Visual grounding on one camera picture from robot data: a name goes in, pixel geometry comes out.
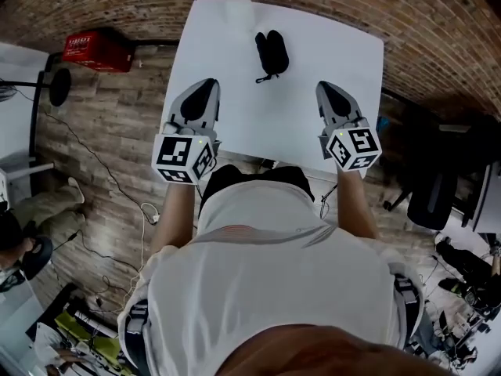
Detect black pouch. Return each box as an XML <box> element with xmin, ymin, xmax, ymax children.
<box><xmin>254</xmin><ymin>29</ymin><xmax>290</xmax><ymax>85</ymax></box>

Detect yellow-green cloth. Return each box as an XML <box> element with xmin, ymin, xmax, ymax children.
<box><xmin>54</xmin><ymin>310</ymin><xmax>124</xmax><ymax>374</ymax></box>

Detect white floor cable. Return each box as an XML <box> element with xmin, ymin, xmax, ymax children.
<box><xmin>127</xmin><ymin>201</ymin><xmax>162</xmax><ymax>301</ymax></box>

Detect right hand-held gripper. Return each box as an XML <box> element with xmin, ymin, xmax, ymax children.
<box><xmin>315</xmin><ymin>81</ymin><xmax>383</xmax><ymax>172</ymax></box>

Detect black standing fan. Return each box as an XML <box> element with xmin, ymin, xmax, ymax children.
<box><xmin>0</xmin><ymin>67</ymin><xmax>73</xmax><ymax>108</ymax></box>

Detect person's white shirt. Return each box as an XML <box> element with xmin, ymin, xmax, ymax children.
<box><xmin>117</xmin><ymin>178</ymin><xmax>426</xmax><ymax>376</ymax></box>

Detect grey harness strap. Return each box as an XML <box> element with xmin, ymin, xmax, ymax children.
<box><xmin>391</xmin><ymin>272</ymin><xmax>426</xmax><ymax>348</ymax></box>
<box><xmin>124</xmin><ymin>298</ymin><xmax>153</xmax><ymax>375</ymax></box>

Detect black floor cable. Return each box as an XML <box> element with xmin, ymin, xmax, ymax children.
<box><xmin>38</xmin><ymin>110</ymin><xmax>157</xmax><ymax>226</ymax></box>

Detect person's black shorts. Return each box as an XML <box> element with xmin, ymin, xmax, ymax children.
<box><xmin>198</xmin><ymin>164</ymin><xmax>316</xmax><ymax>221</ymax></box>

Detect person's left forearm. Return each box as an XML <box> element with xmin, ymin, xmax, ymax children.
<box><xmin>150</xmin><ymin>178</ymin><xmax>197</xmax><ymax>258</ymax></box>

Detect dark rounded device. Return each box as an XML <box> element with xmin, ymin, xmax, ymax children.
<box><xmin>21</xmin><ymin>236</ymin><xmax>54</xmax><ymax>281</ymax></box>

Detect person's right forearm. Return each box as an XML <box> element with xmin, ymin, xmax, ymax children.
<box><xmin>334</xmin><ymin>168</ymin><xmax>383</xmax><ymax>240</ymax></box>

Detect black bag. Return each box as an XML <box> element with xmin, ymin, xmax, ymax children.
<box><xmin>435</xmin><ymin>236</ymin><xmax>501</xmax><ymax>309</ymax></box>

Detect white flower vase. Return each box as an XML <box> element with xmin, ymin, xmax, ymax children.
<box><xmin>221</xmin><ymin>0</ymin><xmax>256</xmax><ymax>34</ymax></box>

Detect black office chair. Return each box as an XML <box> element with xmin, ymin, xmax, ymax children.
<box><xmin>383</xmin><ymin>107</ymin><xmax>492</xmax><ymax>230</ymax></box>

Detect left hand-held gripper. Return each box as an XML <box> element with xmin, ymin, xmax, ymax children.
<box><xmin>151</xmin><ymin>78</ymin><xmax>222</xmax><ymax>186</ymax></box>

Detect red plastic crate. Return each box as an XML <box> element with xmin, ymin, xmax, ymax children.
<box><xmin>61</xmin><ymin>29</ymin><xmax>136</xmax><ymax>74</ymax></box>

